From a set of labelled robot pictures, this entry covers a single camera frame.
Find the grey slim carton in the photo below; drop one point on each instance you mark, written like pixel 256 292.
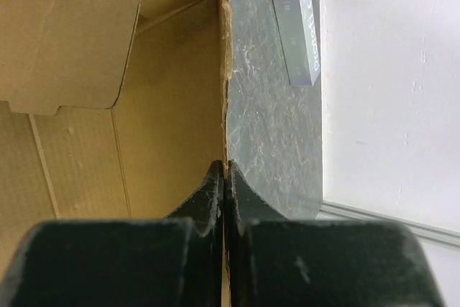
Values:
pixel 297 28

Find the brown cardboard box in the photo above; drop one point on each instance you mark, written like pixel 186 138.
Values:
pixel 110 109

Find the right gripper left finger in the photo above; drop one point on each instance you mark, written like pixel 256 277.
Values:
pixel 173 261

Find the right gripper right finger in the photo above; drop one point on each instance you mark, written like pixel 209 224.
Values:
pixel 276 261

